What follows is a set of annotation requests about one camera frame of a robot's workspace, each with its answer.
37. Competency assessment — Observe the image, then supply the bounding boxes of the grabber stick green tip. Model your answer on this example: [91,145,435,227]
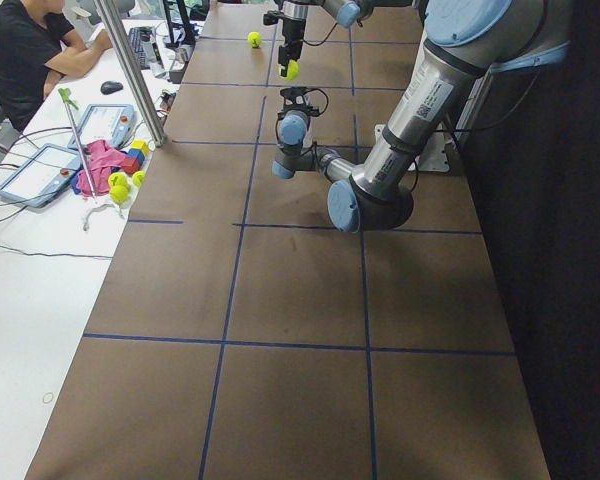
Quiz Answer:
[58,87,97,199]

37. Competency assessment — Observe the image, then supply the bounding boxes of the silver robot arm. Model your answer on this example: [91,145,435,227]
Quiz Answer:
[272,1,573,232]
[263,0,428,80]

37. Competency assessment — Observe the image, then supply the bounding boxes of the far teach pendant tablet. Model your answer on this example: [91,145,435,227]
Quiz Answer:
[77,104,135,149]

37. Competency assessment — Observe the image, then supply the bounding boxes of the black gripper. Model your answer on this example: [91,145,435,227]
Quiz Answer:
[278,17,306,76]

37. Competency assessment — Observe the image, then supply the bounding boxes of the black keyboard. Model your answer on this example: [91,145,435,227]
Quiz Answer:
[127,26,159,70]

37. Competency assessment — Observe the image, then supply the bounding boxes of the tennis ball beside post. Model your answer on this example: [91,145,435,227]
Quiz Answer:
[132,170,145,188]

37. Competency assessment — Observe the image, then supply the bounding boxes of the yellow cube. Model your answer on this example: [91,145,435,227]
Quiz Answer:
[129,139,150,159]

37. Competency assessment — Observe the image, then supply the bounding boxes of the near teach pendant tablet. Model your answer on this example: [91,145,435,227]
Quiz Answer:
[0,144,82,208]

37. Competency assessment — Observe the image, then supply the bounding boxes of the blue cube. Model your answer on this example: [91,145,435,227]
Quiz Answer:
[127,148,145,165]

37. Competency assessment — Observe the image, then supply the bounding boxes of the aluminium frame post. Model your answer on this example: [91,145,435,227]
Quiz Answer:
[94,0,166,148]

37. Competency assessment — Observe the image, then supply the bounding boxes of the black computer mouse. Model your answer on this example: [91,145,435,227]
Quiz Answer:
[100,81,124,95]

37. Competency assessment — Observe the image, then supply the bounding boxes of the tennis ball on desk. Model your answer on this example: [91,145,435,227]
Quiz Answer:
[108,171,130,205]

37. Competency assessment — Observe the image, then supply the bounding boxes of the tennis ball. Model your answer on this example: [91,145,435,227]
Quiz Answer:
[279,60,300,81]
[108,171,130,205]
[132,170,145,188]
[247,31,262,49]

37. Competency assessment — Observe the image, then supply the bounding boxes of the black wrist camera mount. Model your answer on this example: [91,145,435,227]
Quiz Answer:
[277,86,330,120]
[263,11,284,26]

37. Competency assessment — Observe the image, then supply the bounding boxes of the teach pendant tablet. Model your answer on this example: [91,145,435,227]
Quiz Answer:
[77,104,135,149]
[0,144,82,208]

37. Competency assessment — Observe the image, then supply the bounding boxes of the seated person black shirt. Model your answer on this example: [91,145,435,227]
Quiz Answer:
[0,0,113,133]

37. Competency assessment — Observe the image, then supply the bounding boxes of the pink cloth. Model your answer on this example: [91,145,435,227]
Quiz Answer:
[87,140,127,196]

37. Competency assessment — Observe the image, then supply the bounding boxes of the red cube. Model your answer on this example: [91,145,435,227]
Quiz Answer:
[120,156,141,175]

